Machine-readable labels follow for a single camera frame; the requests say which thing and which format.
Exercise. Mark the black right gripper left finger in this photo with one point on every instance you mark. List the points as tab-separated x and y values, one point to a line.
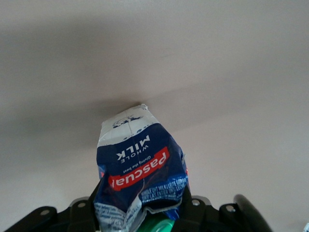
72	217

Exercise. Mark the blue milk carton green cap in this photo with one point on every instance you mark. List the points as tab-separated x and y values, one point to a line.
135	157

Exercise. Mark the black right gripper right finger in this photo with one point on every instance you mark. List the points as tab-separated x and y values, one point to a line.
205	217

